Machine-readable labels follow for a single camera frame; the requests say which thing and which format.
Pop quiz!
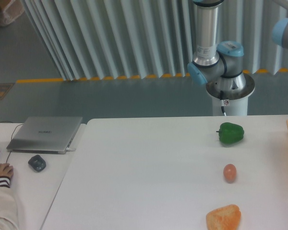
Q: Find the green bell pepper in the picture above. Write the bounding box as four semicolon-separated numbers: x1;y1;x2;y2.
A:
217;122;244;145

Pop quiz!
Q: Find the forearm in cream sleeve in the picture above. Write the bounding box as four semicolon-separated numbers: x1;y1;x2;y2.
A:
0;176;19;230

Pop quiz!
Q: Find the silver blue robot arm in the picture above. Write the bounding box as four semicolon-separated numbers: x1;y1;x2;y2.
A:
187;0;288;116

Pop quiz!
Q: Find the person's hand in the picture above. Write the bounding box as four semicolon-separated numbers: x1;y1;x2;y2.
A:
0;163;13;179

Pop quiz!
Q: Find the brown egg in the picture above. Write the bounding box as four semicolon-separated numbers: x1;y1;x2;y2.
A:
223;164;237;183

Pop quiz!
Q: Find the orange bread piece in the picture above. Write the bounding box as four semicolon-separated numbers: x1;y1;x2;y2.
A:
206;204;241;230

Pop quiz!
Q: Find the grey folding screen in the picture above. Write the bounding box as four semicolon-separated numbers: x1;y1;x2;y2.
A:
22;0;288;81

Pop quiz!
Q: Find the silver closed laptop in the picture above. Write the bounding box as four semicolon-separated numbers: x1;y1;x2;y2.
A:
6;116;83;154

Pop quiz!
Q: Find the dark grey small case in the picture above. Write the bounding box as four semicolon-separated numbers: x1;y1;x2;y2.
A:
28;155;46;173

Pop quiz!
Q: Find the black mouse cable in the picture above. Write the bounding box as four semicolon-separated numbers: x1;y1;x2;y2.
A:
0;121;24;165

